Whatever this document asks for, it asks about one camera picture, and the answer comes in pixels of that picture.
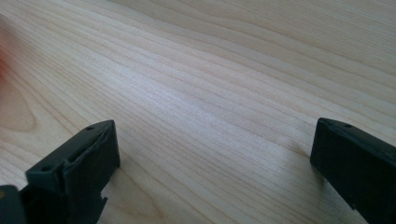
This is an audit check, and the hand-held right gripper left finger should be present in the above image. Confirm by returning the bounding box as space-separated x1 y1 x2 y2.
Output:
19 119 121 224

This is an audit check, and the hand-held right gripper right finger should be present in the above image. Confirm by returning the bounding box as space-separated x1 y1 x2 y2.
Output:
309 117 396 224

